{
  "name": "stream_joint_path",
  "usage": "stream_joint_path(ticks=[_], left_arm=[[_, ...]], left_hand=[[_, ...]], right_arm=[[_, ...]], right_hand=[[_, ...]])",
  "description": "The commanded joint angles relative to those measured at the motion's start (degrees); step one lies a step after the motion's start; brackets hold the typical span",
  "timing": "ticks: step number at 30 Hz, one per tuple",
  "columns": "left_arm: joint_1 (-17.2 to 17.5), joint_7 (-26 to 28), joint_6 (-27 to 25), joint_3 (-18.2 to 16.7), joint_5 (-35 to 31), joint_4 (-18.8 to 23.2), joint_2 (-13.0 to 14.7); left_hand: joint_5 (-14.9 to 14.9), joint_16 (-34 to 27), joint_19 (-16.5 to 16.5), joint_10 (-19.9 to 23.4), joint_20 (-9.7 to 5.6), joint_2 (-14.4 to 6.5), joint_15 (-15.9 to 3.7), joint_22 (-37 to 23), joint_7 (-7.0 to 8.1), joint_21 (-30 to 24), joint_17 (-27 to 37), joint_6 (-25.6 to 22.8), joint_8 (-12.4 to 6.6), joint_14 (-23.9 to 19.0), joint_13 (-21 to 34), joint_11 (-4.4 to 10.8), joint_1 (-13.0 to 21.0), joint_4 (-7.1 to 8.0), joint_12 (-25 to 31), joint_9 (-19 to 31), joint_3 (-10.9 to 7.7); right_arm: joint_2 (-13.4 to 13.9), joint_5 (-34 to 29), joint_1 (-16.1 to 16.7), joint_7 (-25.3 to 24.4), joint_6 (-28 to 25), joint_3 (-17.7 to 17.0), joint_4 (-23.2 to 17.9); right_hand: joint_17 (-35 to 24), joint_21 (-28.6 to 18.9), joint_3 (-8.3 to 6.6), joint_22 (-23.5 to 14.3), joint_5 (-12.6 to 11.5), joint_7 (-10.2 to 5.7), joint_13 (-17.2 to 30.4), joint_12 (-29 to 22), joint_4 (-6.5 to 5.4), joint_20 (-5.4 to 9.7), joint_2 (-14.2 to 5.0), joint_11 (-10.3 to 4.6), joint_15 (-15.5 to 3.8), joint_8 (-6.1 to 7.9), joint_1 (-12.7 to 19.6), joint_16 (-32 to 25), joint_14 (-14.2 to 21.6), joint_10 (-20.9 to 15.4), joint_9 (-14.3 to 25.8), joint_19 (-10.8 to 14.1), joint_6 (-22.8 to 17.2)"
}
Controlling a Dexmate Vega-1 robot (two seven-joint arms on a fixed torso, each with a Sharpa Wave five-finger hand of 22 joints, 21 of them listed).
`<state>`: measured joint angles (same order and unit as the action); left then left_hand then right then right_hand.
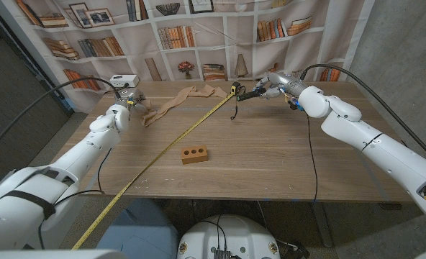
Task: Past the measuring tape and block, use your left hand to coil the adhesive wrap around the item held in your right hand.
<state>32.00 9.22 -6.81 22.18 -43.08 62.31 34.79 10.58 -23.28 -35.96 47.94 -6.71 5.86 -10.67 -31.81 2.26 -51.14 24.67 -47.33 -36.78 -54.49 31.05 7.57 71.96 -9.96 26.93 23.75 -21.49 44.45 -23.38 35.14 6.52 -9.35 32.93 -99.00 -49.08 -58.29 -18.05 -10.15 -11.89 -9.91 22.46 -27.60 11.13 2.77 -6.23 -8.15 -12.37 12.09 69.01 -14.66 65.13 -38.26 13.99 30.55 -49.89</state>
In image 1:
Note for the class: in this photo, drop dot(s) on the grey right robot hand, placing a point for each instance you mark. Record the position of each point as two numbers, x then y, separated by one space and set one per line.
288 83

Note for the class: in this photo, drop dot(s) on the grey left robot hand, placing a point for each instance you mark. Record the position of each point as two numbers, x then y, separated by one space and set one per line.
132 96

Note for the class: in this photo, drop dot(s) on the beige stocking cloth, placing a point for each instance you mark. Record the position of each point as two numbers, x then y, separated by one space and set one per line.
184 95

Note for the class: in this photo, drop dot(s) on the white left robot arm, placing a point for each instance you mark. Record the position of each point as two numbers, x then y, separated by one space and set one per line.
76 165

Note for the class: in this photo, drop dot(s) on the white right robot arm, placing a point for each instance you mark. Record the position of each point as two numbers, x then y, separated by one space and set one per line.
378 144

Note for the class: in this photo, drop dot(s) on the yellow measuring tape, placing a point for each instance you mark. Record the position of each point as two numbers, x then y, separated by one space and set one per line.
184 135

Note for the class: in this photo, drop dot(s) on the orange brick block three holes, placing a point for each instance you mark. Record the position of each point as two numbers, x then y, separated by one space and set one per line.
195 156

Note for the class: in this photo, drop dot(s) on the white power box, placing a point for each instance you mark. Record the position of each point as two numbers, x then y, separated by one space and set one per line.
123 80

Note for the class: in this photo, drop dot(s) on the printed bookshelf backdrop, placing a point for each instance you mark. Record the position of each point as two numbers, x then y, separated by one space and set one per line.
213 61

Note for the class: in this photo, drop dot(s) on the blue stool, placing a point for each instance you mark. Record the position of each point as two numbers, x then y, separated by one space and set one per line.
144 230

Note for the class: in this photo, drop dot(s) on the grey table leg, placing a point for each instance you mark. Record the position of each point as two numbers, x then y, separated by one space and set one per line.
321 223

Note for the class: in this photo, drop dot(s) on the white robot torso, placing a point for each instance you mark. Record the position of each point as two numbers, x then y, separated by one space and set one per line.
231 234

